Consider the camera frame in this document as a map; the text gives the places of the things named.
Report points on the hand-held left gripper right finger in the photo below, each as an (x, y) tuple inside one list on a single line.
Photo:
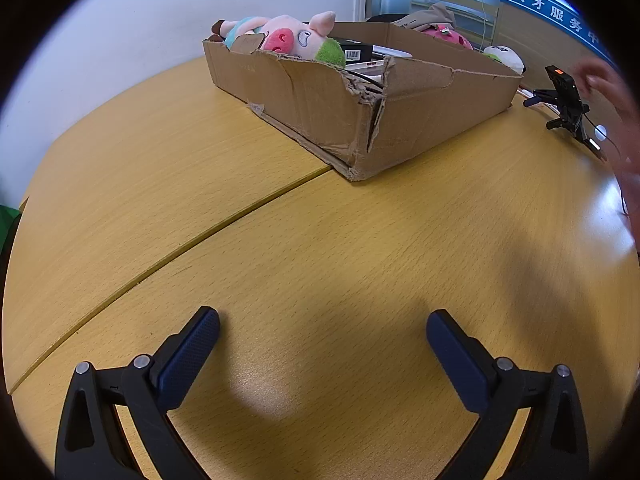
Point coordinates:
[(457, 360)]

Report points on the green cloth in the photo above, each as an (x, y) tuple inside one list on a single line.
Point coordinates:
[(7, 225)]

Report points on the beige cloth bag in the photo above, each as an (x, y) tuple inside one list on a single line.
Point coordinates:
[(430, 15)]

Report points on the white plush toy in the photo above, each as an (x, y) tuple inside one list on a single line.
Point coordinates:
[(505, 55)]

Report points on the person's right hand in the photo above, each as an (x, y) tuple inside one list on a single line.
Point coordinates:
[(617, 90)]

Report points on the small black box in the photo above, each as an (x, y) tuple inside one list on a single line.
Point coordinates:
[(357, 50)]

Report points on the light blue phone stand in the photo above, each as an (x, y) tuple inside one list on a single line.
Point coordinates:
[(392, 51)]

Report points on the brown cardboard box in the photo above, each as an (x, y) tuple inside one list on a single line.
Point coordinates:
[(300, 105)]

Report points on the person's right forearm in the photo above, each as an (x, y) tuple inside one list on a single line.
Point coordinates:
[(631, 190)]

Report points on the magenta plush toy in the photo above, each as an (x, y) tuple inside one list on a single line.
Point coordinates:
[(450, 36)]

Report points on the black sunglasses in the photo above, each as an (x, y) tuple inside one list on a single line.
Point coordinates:
[(367, 82)]

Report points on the wooden desktop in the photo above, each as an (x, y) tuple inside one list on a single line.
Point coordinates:
[(350, 260)]

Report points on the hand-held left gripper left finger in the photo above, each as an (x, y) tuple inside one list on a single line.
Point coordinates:
[(192, 355)]

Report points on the pink pig plush toy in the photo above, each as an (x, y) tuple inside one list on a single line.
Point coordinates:
[(285, 35)]

